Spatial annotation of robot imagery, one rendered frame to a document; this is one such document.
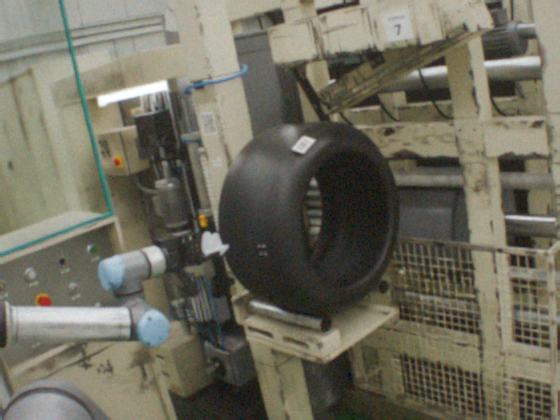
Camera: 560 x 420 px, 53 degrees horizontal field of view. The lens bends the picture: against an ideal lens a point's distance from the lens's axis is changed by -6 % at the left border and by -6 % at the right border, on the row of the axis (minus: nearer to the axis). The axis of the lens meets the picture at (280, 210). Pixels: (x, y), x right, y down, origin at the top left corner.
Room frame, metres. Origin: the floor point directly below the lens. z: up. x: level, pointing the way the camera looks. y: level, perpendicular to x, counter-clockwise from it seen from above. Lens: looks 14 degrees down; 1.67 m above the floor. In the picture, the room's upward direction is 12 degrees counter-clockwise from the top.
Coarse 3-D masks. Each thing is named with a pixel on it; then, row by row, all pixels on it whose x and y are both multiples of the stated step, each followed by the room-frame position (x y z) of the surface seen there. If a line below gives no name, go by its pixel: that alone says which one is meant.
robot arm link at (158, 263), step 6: (150, 252) 1.37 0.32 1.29; (156, 252) 1.38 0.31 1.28; (150, 258) 1.36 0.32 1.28; (156, 258) 1.37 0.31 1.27; (162, 258) 1.38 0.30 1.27; (156, 264) 1.36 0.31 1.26; (162, 264) 1.37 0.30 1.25; (156, 270) 1.36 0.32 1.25; (162, 270) 1.37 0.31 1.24; (156, 276) 1.37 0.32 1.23
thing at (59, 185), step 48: (0, 0) 1.89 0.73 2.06; (48, 0) 1.99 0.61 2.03; (0, 48) 1.86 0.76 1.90; (48, 48) 1.97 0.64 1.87; (0, 96) 1.84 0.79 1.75; (48, 96) 1.94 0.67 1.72; (0, 144) 1.81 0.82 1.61; (48, 144) 1.92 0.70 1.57; (0, 192) 1.79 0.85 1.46; (48, 192) 1.89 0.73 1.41; (96, 192) 2.00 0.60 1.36; (0, 240) 1.76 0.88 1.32
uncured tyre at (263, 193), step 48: (288, 144) 1.64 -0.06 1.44; (336, 144) 1.68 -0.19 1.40; (240, 192) 1.64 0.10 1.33; (288, 192) 1.56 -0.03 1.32; (336, 192) 2.05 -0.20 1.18; (384, 192) 1.83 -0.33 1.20; (240, 240) 1.61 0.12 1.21; (288, 240) 1.53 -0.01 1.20; (336, 240) 2.01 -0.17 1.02; (384, 240) 1.80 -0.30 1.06; (288, 288) 1.55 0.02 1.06; (336, 288) 1.61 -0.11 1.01
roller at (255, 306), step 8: (248, 304) 1.86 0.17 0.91; (256, 304) 1.83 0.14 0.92; (264, 304) 1.81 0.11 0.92; (256, 312) 1.83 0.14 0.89; (264, 312) 1.79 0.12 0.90; (272, 312) 1.77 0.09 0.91; (280, 312) 1.74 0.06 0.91; (288, 312) 1.72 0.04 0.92; (296, 312) 1.70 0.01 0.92; (304, 312) 1.68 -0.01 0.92; (288, 320) 1.71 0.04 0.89; (296, 320) 1.68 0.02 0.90; (304, 320) 1.66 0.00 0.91; (312, 320) 1.63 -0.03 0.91; (320, 320) 1.61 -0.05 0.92; (328, 320) 1.62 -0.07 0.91; (312, 328) 1.64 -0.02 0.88; (320, 328) 1.61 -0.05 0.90; (328, 328) 1.61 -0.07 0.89
